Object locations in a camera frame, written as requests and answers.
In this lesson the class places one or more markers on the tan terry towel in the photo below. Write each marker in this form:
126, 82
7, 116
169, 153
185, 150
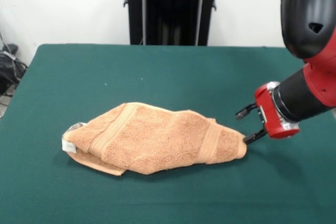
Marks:
157, 140

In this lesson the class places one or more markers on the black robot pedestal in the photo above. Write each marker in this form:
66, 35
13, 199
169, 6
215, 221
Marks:
170, 3

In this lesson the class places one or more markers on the dark green table cloth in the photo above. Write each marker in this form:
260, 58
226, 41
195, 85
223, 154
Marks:
105, 72

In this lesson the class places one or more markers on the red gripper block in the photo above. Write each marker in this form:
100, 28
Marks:
270, 116

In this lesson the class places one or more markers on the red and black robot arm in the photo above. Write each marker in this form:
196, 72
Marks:
307, 11

